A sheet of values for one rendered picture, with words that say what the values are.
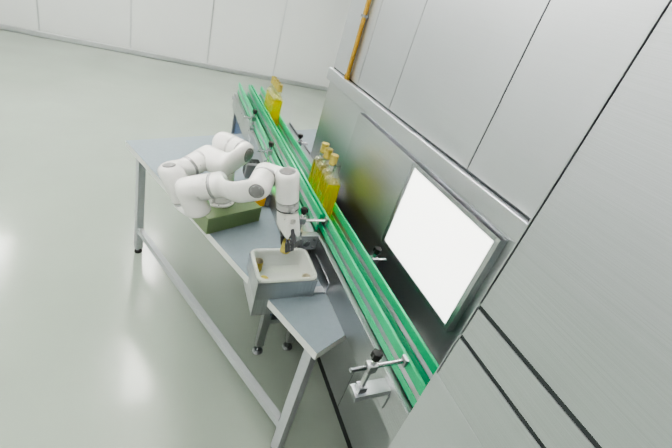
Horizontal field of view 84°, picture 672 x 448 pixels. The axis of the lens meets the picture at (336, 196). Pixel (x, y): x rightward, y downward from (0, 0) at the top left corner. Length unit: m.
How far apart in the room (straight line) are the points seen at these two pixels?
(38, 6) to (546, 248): 7.24
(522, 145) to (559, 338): 0.60
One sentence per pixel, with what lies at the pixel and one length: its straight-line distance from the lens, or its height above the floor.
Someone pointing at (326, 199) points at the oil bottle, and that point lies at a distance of 1.55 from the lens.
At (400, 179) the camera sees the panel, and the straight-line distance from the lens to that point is 1.35.
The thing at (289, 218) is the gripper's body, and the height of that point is 1.09.
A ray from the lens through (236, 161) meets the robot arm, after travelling 1.48.
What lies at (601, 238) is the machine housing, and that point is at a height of 1.58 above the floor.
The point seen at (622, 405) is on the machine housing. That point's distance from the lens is 0.52.
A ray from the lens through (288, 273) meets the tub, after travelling 1.48.
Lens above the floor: 1.73
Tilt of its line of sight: 27 degrees down
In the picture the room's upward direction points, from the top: 18 degrees clockwise
